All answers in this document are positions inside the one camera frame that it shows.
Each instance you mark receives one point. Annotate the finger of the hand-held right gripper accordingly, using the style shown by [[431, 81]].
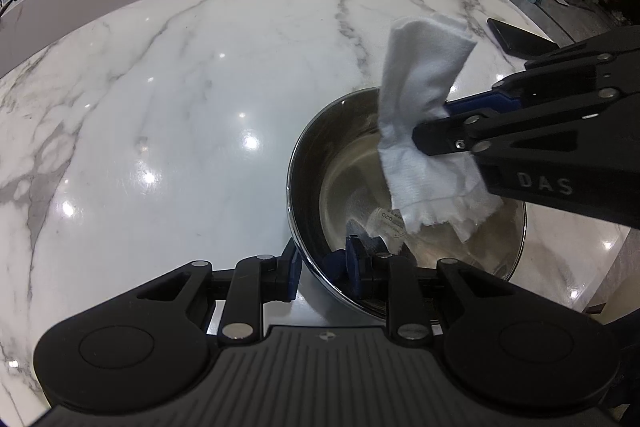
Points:
[[470, 103], [440, 137]]

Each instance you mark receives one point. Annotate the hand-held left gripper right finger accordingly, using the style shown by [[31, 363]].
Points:
[[355, 267]]

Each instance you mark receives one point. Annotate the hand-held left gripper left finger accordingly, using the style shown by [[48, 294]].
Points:
[[291, 269]]

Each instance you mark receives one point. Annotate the white cloth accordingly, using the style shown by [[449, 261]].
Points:
[[420, 72]]

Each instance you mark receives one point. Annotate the blue stainless steel bowl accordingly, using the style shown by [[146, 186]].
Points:
[[340, 187]]

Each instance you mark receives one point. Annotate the black smartphone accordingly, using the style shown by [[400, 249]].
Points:
[[515, 38]]

